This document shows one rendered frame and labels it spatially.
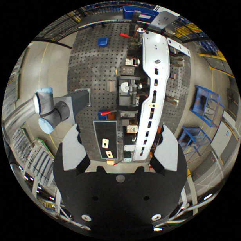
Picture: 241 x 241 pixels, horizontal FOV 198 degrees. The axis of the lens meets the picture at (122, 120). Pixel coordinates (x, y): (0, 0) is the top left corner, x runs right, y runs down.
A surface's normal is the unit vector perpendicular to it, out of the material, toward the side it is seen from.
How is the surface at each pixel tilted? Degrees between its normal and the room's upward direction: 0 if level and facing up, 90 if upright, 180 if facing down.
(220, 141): 90
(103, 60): 0
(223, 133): 90
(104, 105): 0
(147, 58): 0
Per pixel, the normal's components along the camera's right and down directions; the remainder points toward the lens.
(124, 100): 0.02, 0.49
